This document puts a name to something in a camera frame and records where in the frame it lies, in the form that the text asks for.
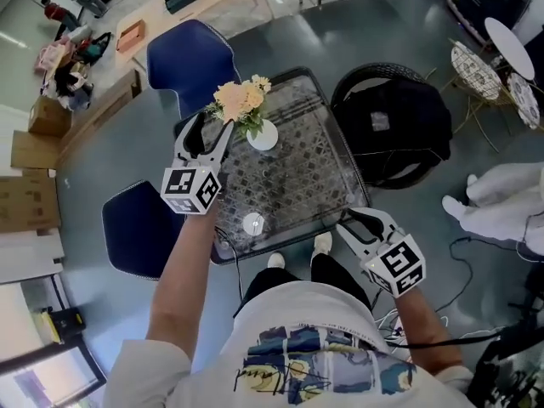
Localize glass-top wicker table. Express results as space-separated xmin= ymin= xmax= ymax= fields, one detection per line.
xmin=173 ymin=65 xmax=371 ymax=267

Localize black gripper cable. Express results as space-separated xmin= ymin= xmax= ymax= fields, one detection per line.
xmin=384 ymin=327 xmax=507 ymax=350

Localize black wicker chair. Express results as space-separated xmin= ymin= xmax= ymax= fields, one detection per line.
xmin=330 ymin=62 xmax=452 ymax=190

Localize white vase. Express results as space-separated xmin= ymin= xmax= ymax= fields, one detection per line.
xmin=246 ymin=118 xmax=280 ymax=151

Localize black jacket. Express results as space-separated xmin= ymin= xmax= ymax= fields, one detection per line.
xmin=335 ymin=78 xmax=452 ymax=184

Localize cream flowers bouquet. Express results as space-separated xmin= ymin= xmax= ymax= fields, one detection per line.
xmin=205 ymin=73 xmax=273 ymax=140

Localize blue padded chair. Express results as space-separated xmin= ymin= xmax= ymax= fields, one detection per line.
xmin=101 ymin=179 xmax=188 ymax=281
xmin=146 ymin=19 xmax=242 ymax=121

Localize flattened cardboard box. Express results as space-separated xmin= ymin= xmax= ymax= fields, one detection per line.
xmin=0 ymin=176 xmax=63 ymax=235
xmin=10 ymin=129 xmax=60 ymax=170

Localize person's white right shoe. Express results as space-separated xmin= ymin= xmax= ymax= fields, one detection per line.
xmin=311 ymin=231 xmax=333 ymax=255

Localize person's right forearm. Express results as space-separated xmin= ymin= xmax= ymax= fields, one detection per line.
xmin=393 ymin=285 xmax=465 ymax=376

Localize white cable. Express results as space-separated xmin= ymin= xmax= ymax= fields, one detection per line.
xmin=376 ymin=308 xmax=409 ymax=348

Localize black tripod with monitor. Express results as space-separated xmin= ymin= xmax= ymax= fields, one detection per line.
xmin=467 ymin=323 xmax=544 ymax=408

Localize green and black bag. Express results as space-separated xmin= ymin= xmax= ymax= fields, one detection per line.
xmin=82 ymin=31 xmax=112 ymax=63

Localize long brown cardboard box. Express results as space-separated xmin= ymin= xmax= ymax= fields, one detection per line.
xmin=57 ymin=69 xmax=142 ymax=161

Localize pink bags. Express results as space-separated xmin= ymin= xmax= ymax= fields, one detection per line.
xmin=33 ymin=42 xmax=73 ymax=74

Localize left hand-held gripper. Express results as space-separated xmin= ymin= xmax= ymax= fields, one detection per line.
xmin=160 ymin=112 xmax=236 ymax=217

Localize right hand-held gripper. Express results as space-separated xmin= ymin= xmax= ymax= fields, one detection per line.
xmin=336 ymin=206 xmax=428 ymax=300

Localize gold wire chair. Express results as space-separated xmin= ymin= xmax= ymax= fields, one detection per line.
xmin=505 ymin=72 xmax=541 ymax=131
xmin=439 ymin=38 xmax=511 ymax=155

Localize yellow and black device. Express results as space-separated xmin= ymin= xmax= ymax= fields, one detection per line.
xmin=40 ymin=307 xmax=86 ymax=343

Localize person's black trousers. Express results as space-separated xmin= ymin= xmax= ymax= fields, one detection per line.
xmin=232 ymin=252 xmax=376 ymax=319

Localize white flat board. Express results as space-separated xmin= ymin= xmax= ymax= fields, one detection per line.
xmin=0 ymin=231 xmax=65 ymax=286

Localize person's white printed shirt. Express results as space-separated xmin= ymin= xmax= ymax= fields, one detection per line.
xmin=104 ymin=280 xmax=488 ymax=408

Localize white round side table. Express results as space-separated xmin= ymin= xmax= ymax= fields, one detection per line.
xmin=484 ymin=16 xmax=536 ymax=81

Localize black framed screen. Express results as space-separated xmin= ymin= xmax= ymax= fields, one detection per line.
xmin=0 ymin=340 xmax=107 ymax=408

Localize black floor cable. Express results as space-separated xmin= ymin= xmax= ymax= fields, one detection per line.
xmin=435 ymin=235 xmax=524 ymax=314

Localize person's left forearm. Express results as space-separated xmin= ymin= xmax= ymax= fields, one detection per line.
xmin=144 ymin=210 xmax=223 ymax=356

